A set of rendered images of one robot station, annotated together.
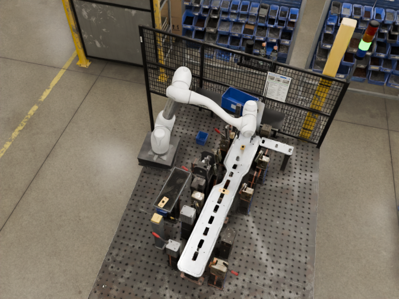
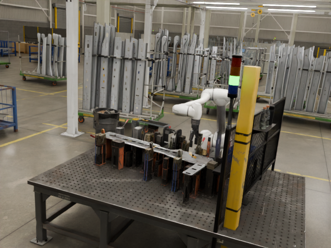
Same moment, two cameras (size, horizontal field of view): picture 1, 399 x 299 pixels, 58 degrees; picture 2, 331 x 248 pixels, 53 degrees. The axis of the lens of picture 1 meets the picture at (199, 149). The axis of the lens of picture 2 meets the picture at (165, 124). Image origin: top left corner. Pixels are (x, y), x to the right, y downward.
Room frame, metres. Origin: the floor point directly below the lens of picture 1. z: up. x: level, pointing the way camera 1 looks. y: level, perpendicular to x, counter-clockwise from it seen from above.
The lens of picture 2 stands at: (2.17, -3.53, 2.19)
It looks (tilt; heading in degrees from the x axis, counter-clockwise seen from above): 15 degrees down; 99
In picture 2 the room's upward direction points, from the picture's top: 4 degrees clockwise
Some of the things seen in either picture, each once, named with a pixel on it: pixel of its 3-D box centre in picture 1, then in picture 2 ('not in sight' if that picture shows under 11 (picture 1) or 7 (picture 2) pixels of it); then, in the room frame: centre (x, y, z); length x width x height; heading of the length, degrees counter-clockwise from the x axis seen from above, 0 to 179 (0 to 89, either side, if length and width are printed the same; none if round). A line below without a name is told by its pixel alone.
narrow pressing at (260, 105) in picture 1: (255, 115); (217, 147); (2.19, -0.48, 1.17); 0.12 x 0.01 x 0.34; 69
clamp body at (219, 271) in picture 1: (218, 273); (100, 149); (0.89, -0.17, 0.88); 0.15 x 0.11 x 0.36; 69
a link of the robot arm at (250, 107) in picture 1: (249, 111); (195, 110); (1.93, -0.37, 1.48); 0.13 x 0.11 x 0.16; 174
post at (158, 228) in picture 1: (158, 232); (134, 137); (1.17, 0.28, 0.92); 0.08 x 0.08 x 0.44; 69
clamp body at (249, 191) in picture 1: (244, 200); (148, 164); (1.50, -0.39, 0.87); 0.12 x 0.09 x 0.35; 69
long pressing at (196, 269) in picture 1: (223, 193); (151, 146); (1.49, -0.21, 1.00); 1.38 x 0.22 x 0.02; 159
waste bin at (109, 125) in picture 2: not in sight; (106, 129); (0.08, 2.25, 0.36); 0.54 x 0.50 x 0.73; 78
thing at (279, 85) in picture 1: (276, 86); not in sight; (2.43, -0.66, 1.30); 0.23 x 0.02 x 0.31; 69
